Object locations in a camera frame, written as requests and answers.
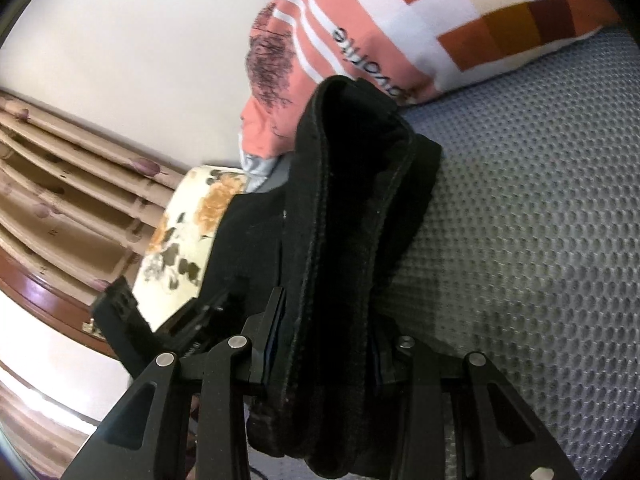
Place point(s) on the light grey striped cloth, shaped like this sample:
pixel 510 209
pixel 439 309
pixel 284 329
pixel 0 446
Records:
pixel 263 174

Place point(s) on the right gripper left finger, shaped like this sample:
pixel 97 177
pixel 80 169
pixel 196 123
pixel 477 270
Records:
pixel 144 436

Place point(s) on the floral cream pillow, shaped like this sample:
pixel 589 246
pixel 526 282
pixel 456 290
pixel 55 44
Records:
pixel 173 267

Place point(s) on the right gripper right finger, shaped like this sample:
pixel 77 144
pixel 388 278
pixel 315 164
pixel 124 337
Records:
pixel 496 434

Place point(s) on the black pants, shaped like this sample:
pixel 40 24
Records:
pixel 332 236

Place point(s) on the grey mesh mattress pad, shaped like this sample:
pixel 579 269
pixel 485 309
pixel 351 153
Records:
pixel 528 252

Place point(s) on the beige patterned curtain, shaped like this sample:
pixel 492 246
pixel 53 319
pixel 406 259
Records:
pixel 77 210

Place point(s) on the wooden bed frame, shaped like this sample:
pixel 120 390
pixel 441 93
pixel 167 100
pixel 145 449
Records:
pixel 61 312

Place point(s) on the pink checked pillow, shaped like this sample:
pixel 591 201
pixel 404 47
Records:
pixel 411 50

